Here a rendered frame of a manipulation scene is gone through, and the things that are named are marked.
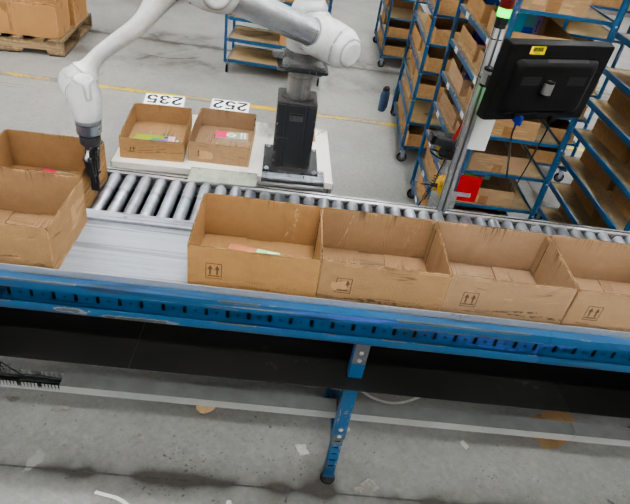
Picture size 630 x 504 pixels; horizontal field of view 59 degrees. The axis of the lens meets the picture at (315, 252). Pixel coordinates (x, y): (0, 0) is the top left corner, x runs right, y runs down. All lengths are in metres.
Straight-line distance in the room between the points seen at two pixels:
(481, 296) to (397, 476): 0.98
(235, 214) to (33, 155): 1.04
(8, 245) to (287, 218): 0.84
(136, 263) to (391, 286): 0.80
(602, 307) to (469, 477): 1.00
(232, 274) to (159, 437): 1.00
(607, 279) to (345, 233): 0.97
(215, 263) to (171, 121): 1.45
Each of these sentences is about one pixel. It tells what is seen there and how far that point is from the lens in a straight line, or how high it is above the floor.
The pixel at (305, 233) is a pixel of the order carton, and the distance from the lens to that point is 1.93.
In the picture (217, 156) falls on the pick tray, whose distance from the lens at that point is 2.65.
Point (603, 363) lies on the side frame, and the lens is 2.03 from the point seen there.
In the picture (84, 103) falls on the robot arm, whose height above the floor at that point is 1.19.
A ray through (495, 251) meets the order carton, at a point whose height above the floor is 0.95.
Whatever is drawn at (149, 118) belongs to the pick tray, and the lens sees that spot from 3.02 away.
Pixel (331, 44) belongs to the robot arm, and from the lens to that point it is 2.25.
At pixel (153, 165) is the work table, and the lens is 2.64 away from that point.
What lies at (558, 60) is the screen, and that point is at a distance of 2.33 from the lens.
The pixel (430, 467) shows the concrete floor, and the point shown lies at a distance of 2.55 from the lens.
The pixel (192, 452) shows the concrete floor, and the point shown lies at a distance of 2.43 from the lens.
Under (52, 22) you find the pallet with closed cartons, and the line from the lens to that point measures 6.10.
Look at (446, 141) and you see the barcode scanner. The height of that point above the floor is 1.07.
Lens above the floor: 2.04
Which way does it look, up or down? 37 degrees down
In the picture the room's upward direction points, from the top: 10 degrees clockwise
